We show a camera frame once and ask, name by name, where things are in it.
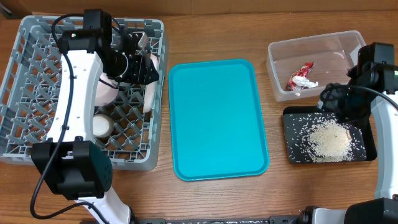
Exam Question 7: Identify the large white pink plate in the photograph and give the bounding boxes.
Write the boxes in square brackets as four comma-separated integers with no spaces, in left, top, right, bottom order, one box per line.
[143,54,159,113]

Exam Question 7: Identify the small pink bowl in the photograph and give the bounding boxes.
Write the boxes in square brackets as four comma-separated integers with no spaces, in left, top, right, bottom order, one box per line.
[95,73,119,106]

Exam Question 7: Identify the pink white tissue waste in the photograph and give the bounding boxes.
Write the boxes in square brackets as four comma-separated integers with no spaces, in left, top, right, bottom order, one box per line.
[292,76,318,89]

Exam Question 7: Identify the red white wrapper waste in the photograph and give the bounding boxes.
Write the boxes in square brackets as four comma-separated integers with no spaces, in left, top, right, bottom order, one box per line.
[286,62,318,91]

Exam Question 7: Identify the white plastic cup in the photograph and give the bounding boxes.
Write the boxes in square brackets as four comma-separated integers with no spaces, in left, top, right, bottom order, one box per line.
[93,114,114,138]

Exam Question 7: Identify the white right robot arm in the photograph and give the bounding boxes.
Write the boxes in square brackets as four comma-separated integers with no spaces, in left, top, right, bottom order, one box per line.
[299,42,397,224]

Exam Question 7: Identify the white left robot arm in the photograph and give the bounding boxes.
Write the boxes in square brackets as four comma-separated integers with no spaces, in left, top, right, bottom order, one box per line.
[31,9,160,223]

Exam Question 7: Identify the clear plastic waste bin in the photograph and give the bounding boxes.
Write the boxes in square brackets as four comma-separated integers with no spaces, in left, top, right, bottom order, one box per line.
[266,30,366,101]

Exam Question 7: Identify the grey plastic dishwasher rack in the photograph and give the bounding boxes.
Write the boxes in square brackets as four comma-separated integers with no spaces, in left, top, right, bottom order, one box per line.
[1,16,169,170]

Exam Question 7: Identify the black tray with rice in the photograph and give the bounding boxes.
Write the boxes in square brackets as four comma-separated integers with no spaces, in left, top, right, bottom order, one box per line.
[282,106,377,164]

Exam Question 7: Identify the teal plastic tray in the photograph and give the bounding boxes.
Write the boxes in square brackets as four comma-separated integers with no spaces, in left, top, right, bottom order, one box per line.
[168,59,270,182]

